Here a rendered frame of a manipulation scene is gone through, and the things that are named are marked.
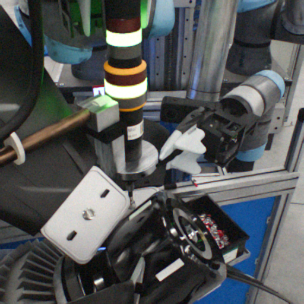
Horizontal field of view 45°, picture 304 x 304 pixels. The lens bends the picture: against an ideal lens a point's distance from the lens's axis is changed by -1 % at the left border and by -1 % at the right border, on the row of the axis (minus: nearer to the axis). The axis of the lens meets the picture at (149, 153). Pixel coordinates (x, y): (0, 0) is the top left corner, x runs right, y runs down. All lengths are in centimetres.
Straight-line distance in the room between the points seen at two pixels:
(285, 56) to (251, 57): 158
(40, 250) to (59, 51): 32
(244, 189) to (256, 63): 39
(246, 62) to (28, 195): 94
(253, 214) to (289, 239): 95
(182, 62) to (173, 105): 60
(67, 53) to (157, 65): 67
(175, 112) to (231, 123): 11
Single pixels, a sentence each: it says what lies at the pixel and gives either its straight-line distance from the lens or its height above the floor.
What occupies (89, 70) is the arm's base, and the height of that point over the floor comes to 107.
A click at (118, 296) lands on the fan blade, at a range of 27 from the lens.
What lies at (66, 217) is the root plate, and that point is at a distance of 39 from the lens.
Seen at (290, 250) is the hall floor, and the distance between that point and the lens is 209.
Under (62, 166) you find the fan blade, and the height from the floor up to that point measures 130.
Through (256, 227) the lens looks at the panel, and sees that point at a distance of 126.
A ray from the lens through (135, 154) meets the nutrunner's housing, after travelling 43.
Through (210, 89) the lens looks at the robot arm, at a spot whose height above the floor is 116.
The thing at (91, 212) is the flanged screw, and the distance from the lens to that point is 40.
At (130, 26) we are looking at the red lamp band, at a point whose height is 143.
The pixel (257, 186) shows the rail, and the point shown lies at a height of 83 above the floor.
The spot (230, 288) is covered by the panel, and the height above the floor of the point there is 30.
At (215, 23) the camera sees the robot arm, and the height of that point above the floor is 130.
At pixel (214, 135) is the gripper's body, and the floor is 120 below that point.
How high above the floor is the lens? 154
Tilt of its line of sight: 37 degrees down
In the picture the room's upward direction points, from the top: straight up
